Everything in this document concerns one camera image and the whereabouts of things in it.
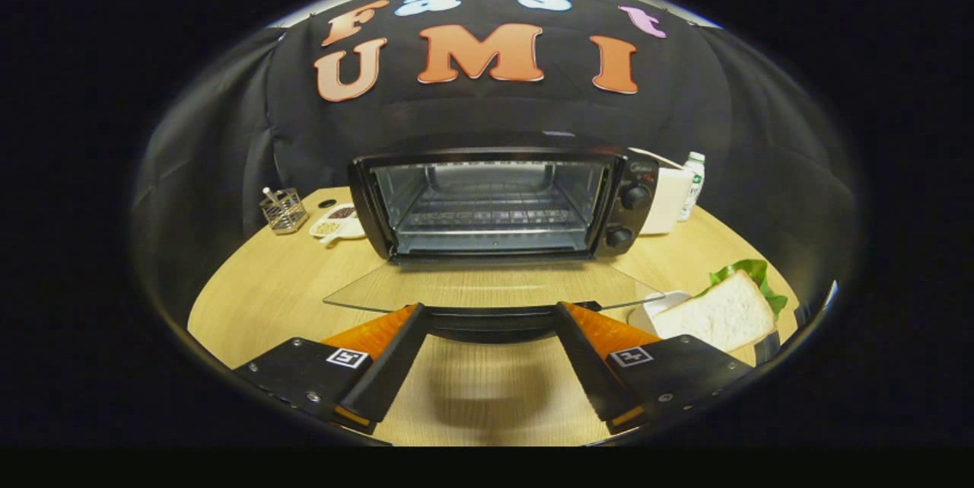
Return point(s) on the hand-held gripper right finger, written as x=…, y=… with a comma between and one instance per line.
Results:
x=590, y=370

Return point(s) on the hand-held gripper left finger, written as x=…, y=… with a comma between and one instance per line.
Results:
x=389, y=374

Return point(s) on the lettuce sandwich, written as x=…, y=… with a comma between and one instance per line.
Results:
x=715, y=317

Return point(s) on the black toaster oven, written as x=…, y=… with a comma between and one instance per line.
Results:
x=635, y=199

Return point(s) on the white pop-up toaster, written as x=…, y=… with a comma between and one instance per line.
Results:
x=666, y=202

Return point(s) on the white ribbed tray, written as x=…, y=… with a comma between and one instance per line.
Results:
x=647, y=311

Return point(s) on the white divided snack dish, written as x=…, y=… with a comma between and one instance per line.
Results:
x=338, y=225

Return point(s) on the clear bottle with green label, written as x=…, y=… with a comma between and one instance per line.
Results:
x=692, y=187

